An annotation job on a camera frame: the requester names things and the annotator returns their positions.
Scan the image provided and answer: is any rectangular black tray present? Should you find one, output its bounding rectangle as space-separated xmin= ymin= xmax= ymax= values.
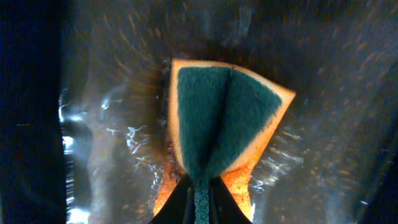
xmin=1 ymin=1 xmax=397 ymax=223

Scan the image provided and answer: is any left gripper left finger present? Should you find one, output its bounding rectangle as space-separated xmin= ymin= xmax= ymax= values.
xmin=149 ymin=175 xmax=195 ymax=224

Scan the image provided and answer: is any orange green sponge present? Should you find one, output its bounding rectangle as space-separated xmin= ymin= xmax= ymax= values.
xmin=154 ymin=58 xmax=295 ymax=223

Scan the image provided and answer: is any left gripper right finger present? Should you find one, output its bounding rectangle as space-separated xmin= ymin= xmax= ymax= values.
xmin=208 ymin=177 xmax=252 ymax=224

